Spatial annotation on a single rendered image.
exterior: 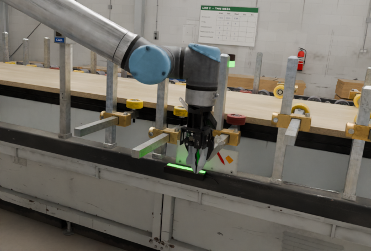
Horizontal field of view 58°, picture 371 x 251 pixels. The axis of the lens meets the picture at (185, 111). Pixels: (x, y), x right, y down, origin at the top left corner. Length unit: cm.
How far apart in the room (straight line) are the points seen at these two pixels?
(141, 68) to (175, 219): 119
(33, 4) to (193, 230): 134
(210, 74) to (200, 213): 100
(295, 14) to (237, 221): 710
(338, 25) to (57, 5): 792
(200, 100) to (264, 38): 755
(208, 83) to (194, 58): 8
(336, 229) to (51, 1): 120
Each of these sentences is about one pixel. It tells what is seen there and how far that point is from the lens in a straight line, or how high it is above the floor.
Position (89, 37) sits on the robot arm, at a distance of 81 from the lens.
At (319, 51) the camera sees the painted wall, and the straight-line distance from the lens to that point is 845.
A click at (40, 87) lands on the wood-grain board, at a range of 204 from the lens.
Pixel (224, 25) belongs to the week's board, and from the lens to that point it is 853.
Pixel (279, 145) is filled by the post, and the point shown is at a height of 85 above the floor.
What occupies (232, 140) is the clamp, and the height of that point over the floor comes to 84.
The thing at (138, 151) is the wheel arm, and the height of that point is 82.
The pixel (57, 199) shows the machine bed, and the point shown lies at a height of 20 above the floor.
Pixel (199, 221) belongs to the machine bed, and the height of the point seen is 31.
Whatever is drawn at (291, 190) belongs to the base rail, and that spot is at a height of 70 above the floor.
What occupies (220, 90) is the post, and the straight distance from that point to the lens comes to 129.
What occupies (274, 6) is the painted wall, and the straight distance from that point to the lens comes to 847.
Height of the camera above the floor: 120
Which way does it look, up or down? 12 degrees down
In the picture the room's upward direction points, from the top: 4 degrees clockwise
